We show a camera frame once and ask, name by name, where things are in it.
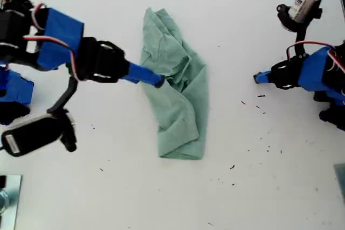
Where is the green t-shirt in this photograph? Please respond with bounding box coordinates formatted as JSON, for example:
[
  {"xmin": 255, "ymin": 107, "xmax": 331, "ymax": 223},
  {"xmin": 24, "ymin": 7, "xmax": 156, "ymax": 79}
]
[{"xmin": 139, "ymin": 8, "xmax": 209, "ymax": 160}]

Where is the large steel plate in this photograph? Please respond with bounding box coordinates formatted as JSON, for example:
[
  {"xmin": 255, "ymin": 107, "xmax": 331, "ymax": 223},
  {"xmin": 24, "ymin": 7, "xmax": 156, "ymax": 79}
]
[{"xmin": 0, "ymin": 175, "xmax": 22, "ymax": 230}]

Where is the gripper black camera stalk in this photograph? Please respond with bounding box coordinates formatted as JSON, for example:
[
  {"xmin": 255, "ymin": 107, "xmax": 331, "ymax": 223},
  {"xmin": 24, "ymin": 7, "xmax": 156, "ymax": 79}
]
[
  {"xmin": 276, "ymin": 3, "xmax": 323, "ymax": 59},
  {"xmin": 47, "ymin": 75, "xmax": 79, "ymax": 152}
]

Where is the arm red white wire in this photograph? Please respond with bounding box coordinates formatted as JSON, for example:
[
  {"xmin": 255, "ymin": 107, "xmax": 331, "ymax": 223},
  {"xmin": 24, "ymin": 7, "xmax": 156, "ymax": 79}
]
[
  {"xmin": 23, "ymin": 3, "xmax": 81, "ymax": 81},
  {"xmin": 286, "ymin": 40, "xmax": 345, "ymax": 74}
]

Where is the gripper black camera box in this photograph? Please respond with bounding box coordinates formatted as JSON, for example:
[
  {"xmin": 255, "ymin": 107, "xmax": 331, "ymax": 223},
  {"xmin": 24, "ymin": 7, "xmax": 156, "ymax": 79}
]
[
  {"xmin": 292, "ymin": 0, "xmax": 326, "ymax": 23},
  {"xmin": 1, "ymin": 114, "xmax": 65, "ymax": 158}
]

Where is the steel post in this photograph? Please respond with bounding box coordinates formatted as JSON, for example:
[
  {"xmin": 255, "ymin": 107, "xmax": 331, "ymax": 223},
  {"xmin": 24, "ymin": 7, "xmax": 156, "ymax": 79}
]
[{"xmin": 0, "ymin": 189, "xmax": 9, "ymax": 214}]

